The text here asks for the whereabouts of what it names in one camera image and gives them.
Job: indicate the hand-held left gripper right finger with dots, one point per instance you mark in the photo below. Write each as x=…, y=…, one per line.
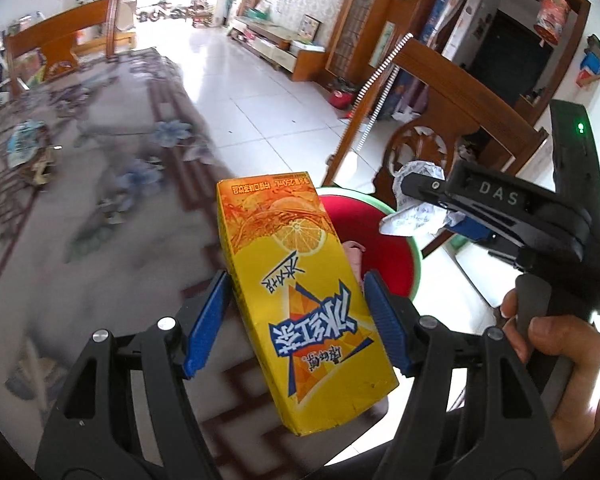
x=385, y=320

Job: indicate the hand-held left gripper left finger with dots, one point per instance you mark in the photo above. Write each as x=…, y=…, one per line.
x=207, y=325

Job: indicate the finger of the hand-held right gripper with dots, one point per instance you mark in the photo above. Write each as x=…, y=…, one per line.
x=430, y=187
x=472, y=232

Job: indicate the white paper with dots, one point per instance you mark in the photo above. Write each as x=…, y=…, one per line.
x=415, y=220

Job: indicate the red bin with green rim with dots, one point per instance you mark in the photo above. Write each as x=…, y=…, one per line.
x=380, y=245

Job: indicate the yellow drink carton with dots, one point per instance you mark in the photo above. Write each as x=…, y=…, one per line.
x=290, y=270

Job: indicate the person's right hand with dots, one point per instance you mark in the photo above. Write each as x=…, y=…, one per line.
x=580, y=350

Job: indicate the carved wooden chair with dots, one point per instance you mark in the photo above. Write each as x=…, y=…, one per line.
x=450, y=90

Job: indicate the red plastic container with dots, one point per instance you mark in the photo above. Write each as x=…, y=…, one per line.
x=343, y=98

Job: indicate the floral rug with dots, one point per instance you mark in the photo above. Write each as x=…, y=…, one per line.
x=105, y=210

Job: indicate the dark door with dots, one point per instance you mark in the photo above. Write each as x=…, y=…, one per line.
x=510, y=55

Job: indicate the wooden lattice partition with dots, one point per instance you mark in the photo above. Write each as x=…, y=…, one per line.
x=365, y=20

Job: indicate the tall printed poster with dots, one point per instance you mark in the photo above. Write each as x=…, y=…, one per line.
x=450, y=5

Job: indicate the small framed picture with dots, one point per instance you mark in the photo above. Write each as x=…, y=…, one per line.
x=311, y=26

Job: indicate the red paper lantern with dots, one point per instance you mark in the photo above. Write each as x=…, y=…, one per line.
x=552, y=17

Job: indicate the low television cabinet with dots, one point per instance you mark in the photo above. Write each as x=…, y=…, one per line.
x=275, y=50

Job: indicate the blue white crumpled packet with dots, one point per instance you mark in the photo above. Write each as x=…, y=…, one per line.
x=27, y=142

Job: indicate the parked scooter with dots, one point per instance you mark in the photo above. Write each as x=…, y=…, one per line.
x=162, y=11

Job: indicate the wooden bench sofa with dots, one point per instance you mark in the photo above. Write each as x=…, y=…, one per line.
x=65, y=35

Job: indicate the colourful wall decoration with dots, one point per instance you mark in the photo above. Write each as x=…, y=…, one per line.
x=597, y=67

